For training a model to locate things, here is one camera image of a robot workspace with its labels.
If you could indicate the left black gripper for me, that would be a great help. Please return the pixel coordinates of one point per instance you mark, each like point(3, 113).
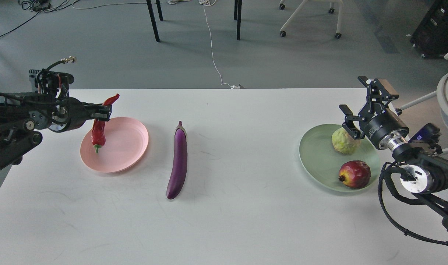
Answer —
point(74, 113)

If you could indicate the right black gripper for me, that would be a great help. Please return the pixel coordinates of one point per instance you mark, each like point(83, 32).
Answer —
point(376, 120)

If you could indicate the red chili pepper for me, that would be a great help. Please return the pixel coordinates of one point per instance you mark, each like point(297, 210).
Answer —
point(98, 137)

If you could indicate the green custard apple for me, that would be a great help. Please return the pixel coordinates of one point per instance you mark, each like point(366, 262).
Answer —
point(343, 142)

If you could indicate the red pomegranate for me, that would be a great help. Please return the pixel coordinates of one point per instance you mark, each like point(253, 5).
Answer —
point(355, 174)

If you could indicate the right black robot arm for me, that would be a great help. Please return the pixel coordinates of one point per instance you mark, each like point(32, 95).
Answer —
point(418, 171)

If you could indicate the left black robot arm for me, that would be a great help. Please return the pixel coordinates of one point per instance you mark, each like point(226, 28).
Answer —
point(48, 105)

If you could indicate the pink plate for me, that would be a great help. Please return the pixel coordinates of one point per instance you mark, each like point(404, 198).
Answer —
point(126, 142)

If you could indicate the green plate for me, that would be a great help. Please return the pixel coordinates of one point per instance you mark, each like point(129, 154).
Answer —
point(323, 162)

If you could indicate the purple eggplant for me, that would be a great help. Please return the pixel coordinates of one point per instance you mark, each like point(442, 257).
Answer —
point(179, 165)

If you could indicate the black equipment case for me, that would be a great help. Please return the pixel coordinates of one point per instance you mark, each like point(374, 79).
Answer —
point(430, 38)

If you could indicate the black table legs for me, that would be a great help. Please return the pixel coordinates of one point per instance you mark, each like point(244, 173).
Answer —
point(237, 15)

